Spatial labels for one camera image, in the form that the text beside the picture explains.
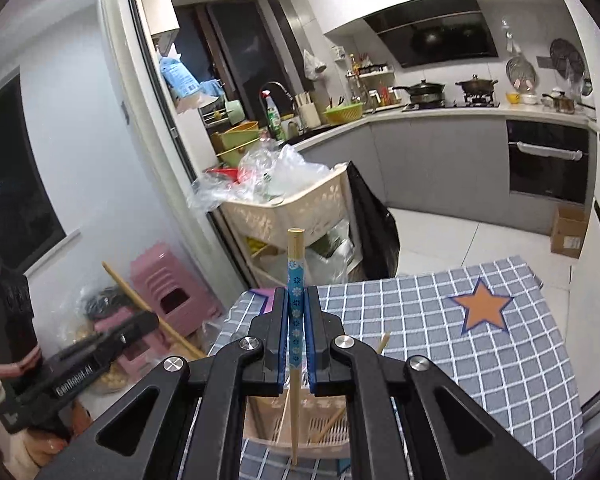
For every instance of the wooden stick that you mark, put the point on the wooden stick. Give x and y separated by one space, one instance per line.
145 305

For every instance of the green plastic basin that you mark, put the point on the green plastic basin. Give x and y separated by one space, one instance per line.
237 135

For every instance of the round metal rack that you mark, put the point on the round metal rack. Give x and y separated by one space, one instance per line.
566 57

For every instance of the grey checked tablecloth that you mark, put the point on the grey checked tablecloth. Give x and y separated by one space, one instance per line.
430 385

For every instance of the dark window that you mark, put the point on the dark window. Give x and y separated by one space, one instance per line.
15 180

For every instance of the black built-in oven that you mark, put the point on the black built-in oven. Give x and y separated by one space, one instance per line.
547 170

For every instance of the white hanging plastic bag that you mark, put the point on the white hanging plastic bag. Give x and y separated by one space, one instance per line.
312 66

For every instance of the green colander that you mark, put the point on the green colander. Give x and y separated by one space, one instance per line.
344 114

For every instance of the gas stove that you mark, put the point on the gas stove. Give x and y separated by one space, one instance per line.
450 105

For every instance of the dark pot with lid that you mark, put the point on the dark pot with lid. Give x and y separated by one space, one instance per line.
477 86

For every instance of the small metal pot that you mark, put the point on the small metal pot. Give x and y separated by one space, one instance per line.
559 101

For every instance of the white spice rack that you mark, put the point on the white spice rack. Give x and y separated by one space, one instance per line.
372 80

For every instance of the cardboard box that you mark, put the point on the cardboard box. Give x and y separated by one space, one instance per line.
569 232

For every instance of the white countertop knife holder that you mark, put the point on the white countertop knife holder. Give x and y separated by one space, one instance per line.
309 114

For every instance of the metal kitchen faucet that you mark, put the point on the metal kitchen faucet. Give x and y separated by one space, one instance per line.
275 85

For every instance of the metal strainer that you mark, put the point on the metal strainer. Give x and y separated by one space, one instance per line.
521 75

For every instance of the beige plastic storage cart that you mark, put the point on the beige plastic storage cart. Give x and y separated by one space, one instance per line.
300 210

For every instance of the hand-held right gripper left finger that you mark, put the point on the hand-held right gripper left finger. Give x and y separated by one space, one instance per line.
280 340

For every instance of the pink plastic stool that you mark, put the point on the pink plastic stool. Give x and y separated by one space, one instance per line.
155 275
130 360

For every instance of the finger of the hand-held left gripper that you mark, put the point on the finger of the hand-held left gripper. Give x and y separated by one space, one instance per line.
125 332

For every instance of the spray bottle with red nozzle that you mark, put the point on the spray bottle with red nozzle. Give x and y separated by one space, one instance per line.
275 120

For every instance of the black garbage bag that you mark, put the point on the black garbage bag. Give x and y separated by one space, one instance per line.
375 230

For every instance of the black wok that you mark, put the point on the black wok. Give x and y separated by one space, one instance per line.
425 92

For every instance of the beige plastic utensil holder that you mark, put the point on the beige plastic utensil holder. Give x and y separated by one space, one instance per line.
272 422

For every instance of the blue floral wooden chopstick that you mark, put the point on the blue floral wooden chopstick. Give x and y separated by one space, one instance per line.
295 260

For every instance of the blue printed bag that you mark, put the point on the blue printed bag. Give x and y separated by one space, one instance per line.
177 77

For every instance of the dark bag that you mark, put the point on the dark bag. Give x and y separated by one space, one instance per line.
105 302

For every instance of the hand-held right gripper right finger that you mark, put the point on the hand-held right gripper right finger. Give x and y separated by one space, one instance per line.
312 340

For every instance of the yellow bowl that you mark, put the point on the yellow bowl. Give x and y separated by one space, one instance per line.
513 97

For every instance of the black range hood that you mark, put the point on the black range hood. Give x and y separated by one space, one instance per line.
435 35

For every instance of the clear plastic bags pile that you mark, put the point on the clear plastic bags pile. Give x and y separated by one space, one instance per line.
280 170

